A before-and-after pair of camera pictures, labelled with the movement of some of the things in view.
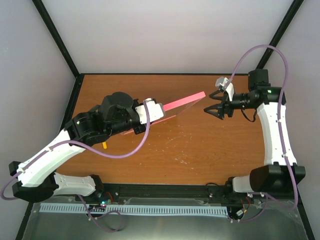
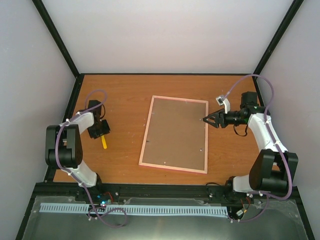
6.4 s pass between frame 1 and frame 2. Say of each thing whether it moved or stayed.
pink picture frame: moved
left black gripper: moved
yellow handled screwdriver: stayed
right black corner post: stayed
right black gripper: moved
